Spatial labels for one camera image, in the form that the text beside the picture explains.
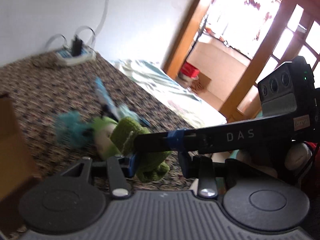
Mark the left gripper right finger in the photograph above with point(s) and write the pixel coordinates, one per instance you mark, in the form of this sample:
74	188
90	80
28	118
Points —
195	166

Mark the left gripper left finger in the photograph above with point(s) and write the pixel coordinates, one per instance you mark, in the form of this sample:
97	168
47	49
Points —
127	165

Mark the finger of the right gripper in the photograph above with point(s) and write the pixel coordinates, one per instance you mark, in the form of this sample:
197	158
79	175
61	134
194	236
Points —
177	140

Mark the green pea plush toy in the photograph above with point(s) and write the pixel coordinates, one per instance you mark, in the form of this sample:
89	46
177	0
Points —
113	138

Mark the teal mesh bath pouf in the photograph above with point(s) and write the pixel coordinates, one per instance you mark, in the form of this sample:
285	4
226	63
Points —
71	130

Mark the red box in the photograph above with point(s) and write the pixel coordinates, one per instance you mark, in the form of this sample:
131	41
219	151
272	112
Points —
189	70

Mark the light green bed sheet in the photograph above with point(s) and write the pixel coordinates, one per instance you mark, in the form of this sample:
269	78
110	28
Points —
183	102

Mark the patterned floral tablecloth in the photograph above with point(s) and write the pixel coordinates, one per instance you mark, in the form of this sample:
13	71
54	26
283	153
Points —
41	90

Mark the cardboard box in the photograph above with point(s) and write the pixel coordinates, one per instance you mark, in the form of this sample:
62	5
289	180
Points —
17	164

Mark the white power strip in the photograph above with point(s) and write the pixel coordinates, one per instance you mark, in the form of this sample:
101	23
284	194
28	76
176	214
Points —
64	57

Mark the black charger plug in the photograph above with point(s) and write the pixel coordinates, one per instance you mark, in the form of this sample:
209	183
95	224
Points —
76	48

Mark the black camera box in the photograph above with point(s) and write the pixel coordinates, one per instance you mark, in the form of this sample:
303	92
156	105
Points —
288	89

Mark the wooden door frame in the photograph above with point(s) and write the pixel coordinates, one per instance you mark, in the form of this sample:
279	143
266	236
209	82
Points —
236	43

